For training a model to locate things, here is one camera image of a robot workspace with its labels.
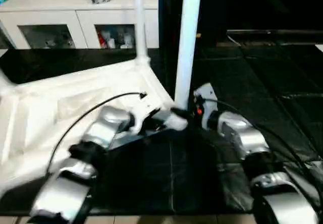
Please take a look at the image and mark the long black bar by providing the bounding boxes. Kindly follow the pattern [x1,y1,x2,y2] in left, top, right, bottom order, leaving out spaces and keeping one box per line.
[226,29,323,36]

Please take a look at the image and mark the white cabinet with glass doors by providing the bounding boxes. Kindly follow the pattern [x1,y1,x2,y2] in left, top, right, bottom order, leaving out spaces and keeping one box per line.
[0,0,160,50]

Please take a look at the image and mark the red and white bottle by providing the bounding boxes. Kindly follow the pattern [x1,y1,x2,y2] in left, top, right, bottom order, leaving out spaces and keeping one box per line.
[97,31,107,49]

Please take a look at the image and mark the white plastic table top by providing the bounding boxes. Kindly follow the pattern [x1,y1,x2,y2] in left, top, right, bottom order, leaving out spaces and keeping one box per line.
[0,57,189,195]

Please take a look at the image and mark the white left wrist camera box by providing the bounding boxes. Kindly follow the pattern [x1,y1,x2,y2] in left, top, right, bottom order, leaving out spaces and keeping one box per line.
[131,95,163,136]

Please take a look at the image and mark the black mat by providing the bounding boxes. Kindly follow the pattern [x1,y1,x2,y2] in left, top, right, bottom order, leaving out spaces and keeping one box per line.
[0,41,323,216]

